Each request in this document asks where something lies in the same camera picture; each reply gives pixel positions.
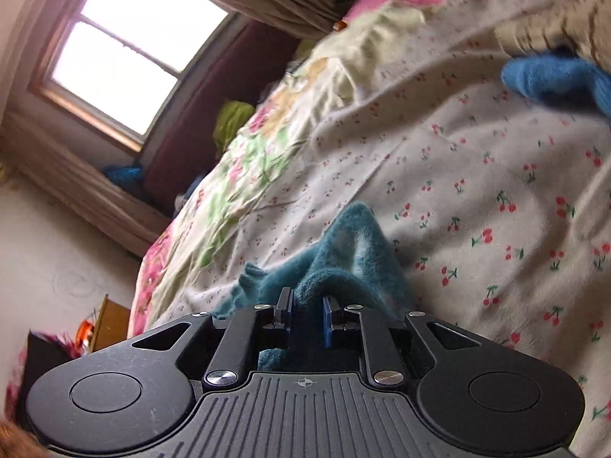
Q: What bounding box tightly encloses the teal fuzzy garment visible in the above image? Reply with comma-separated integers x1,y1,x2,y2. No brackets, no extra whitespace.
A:
212,202,417,372

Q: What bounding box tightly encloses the wooden tv cabinet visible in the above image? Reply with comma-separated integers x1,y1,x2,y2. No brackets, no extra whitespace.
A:
90,295,131,353

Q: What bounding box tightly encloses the orange toy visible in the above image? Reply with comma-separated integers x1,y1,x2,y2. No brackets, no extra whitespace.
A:
74,318,94,350

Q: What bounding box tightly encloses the blue plastic bag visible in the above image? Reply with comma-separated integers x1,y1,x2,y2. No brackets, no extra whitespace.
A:
102,166,144,197

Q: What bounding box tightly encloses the green pillow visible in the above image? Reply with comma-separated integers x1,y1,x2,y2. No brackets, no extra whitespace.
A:
212,100,255,159

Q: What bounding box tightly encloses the cherry print bed sheet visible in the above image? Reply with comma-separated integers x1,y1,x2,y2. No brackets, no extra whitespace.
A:
133,0,610,457

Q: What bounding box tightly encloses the black television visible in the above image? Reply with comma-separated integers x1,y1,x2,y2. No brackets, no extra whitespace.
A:
13,331,73,432

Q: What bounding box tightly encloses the maroon headboard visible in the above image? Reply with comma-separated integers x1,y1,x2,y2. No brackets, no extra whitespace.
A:
143,21,300,215

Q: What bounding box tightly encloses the left beige curtain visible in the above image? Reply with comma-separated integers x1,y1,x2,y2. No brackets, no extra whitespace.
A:
1,112,169,256

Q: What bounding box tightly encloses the pink floral quilt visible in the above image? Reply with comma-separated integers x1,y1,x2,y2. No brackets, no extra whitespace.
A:
127,0,598,339

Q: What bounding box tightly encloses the blue fuzzy garment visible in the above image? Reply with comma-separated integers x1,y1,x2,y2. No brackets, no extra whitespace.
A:
500,53,610,119

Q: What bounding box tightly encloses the beige knit garment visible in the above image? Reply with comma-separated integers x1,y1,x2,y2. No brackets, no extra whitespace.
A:
494,0,611,73

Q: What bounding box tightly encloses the window with wooden frame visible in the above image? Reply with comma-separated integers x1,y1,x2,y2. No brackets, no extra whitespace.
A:
29,0,236,153

